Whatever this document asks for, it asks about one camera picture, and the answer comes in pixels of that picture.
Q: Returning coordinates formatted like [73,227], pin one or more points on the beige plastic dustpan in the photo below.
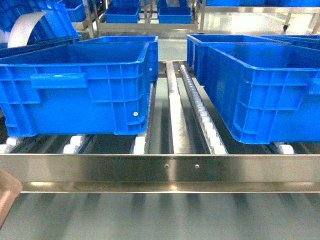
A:
[10,188]

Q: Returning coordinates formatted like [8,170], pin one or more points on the blue bin rear left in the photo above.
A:
[132,44]

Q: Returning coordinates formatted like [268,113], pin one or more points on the blue bin front left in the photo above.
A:
[71,89]

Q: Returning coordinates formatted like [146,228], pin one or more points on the blue bin rear right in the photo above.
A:
[198,44]

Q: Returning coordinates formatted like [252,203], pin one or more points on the blue bin far centre right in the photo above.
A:
[174,12]

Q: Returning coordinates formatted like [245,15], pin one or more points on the blue bin front right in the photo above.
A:
[265,92]

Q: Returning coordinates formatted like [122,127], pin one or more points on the blue bin far centre left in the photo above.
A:
[123,11]

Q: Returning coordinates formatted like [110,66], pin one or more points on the blue tilted bin left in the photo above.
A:
[53,29]

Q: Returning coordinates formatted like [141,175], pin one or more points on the white curved sheet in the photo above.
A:
[22,29]

